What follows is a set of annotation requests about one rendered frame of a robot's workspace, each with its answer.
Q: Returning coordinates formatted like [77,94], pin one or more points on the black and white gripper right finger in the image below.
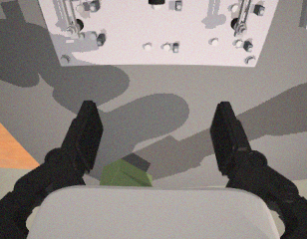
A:
[247,169]

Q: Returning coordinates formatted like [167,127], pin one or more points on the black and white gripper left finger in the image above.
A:
[63,167]

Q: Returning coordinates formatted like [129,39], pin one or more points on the white fixture plate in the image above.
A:
[129,24]

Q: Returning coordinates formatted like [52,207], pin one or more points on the toggle clamp with red handle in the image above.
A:
[76,26]
[239,26]

